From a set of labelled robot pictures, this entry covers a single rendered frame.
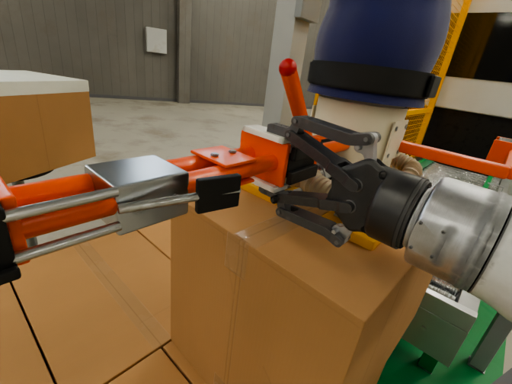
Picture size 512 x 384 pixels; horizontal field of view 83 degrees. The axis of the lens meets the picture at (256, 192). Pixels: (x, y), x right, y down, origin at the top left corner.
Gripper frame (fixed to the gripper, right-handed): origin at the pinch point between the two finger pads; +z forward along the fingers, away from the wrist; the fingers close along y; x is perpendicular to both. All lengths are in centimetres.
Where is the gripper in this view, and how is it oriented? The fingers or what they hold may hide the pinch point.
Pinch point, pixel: (263, 156)
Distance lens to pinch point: 40.1
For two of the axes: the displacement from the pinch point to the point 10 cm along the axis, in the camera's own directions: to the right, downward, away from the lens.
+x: 6.7, -2.2, 7.1
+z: -7.3, -3.6, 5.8
